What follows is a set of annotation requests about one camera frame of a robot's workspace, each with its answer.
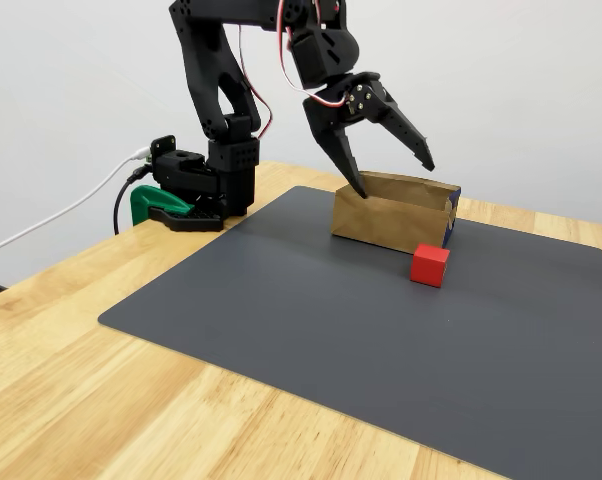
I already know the black cable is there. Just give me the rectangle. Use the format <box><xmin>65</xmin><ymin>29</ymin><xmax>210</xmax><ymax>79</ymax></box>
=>
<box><xmin>112</xmin><ymin>166</ymin><xmax>155</xmax><ymax>236</ymax></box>

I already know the white cable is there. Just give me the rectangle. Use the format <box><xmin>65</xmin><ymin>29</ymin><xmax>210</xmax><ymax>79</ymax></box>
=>
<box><xmin>0</xmin><ymin>146</ymin><xmax>153</xmax><ymax>259</ymax></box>

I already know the green table clamp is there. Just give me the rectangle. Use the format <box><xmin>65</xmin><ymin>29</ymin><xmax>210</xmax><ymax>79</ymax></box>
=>
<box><xmin>130</xmin><ymin>184</ymin><xmax>196</xmax><ymax>226</ymax></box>

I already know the red and white servo wire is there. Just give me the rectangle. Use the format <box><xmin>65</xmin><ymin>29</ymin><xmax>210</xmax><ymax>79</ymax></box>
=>
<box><xmin>275</xmin><ymin>0</ymin><xmax>351</xmax><ymax>109</ymax></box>
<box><xmin>237</xmin><ymin>24</ymin><xmax>275</xmax><ymax>141</ymax></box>

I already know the red block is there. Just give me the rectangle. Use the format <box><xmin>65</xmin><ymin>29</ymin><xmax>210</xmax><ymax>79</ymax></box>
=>
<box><xmin>409</xmin><ymin>243</ymin><xmax>451</xmax><ymax>289</ymax></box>

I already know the dark grey work mat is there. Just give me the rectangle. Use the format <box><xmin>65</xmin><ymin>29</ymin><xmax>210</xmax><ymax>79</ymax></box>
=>
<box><xmin>98</xmin><ymin>185</ymin><xmax>602</xmax><ymax>480</ymax></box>

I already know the brown paper bag tray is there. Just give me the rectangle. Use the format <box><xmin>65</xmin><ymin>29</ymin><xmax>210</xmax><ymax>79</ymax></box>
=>
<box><xmin>330</xmin><ymin>170</ymin><xmax>462</xmax><ymax>255</ymax></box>

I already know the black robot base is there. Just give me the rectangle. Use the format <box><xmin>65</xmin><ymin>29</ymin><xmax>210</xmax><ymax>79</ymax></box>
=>
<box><xmin>148</xmin><ymin>133</ymin><xmax>261</xmax><ymax>234</ymax></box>

